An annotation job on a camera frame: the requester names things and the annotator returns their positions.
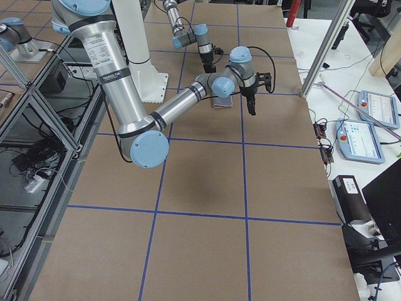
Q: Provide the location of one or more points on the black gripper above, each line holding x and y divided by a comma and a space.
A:
207, 59
249, 91

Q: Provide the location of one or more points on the pink towel with grey edge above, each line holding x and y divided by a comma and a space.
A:
218, 102

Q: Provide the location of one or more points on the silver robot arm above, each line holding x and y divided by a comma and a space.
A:
113, 36
184, 35

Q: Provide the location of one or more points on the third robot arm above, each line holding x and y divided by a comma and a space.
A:
16, 40

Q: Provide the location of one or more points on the left orange connector board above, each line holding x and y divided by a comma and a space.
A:
320, 130

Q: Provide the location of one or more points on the orange connector board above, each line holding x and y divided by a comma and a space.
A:
326, 152
320, 130

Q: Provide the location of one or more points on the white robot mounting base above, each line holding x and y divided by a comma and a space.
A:
151, 84

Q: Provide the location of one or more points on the right orange connector board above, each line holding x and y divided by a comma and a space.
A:
326, 152

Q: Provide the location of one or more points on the reacher grabber tool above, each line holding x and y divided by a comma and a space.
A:
375, 121

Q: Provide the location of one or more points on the brown paper table cover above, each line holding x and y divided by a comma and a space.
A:
241, 209

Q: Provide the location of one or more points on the near teach pendant tablet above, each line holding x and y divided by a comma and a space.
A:
358, 141

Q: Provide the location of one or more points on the teach pendant tablet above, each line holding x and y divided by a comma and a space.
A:
379, 106
358, 141

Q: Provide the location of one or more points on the far teach pendant tablet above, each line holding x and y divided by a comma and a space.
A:
379, 106

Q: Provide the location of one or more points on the black power box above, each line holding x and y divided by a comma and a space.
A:
353, 207

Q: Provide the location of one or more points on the wooden board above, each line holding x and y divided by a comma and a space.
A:
388, 57

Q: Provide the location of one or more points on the black monitor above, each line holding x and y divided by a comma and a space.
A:
382, 195

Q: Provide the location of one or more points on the white power strip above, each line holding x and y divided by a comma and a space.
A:
34, 184

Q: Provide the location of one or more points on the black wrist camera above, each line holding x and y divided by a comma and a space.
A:
217, 51
264, 79

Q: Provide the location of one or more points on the aluminium frame post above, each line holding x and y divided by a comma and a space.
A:
330, 36

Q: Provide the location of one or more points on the aluminium frame rail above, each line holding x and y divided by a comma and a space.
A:
46, 129

